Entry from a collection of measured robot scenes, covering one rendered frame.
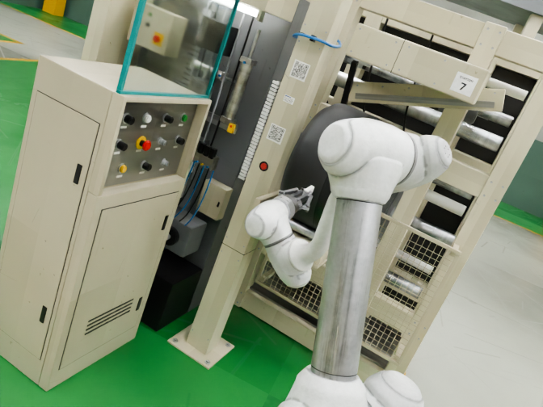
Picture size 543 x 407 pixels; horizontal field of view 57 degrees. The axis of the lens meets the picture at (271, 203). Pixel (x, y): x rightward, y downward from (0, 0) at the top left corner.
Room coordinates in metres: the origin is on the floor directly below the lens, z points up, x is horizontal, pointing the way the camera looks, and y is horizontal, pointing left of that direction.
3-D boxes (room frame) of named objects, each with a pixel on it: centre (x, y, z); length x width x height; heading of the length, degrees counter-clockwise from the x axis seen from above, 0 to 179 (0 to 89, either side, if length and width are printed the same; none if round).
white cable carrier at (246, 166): (2.26, 0.16, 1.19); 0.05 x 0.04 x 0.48; 161
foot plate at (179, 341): (2.26, 0.07, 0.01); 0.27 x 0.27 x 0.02; 71
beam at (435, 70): (2.44, -0.39, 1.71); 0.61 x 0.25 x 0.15; 71
